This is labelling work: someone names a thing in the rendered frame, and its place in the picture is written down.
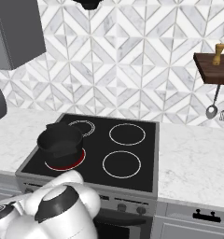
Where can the black and grey stove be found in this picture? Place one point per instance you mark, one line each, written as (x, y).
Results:
(123, 174)

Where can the grey hanging ladle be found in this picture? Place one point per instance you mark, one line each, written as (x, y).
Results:
(212, 111)

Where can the grey wall cupboard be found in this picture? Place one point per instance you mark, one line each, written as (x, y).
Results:
(14, 31)

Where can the grey drawer front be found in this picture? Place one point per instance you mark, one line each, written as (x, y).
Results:
(6, 185)
(182, 211)

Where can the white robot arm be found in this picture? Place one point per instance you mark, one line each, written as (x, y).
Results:
(64, 217)

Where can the grey cupboard door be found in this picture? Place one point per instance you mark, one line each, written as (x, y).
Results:
(191, 230)

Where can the wooden pepper mill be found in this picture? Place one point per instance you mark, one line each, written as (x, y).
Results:
(218, 56)

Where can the grey stove knob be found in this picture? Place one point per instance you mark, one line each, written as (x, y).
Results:
(29, 189)
(141, 210)
(121, 207)

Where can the dark wooden wall shelf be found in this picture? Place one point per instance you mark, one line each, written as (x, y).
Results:
(215, 73)

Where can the black range hood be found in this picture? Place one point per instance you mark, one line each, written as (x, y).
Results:
(89, 3)

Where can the black cooking pot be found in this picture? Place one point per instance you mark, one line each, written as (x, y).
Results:
(59, 146)

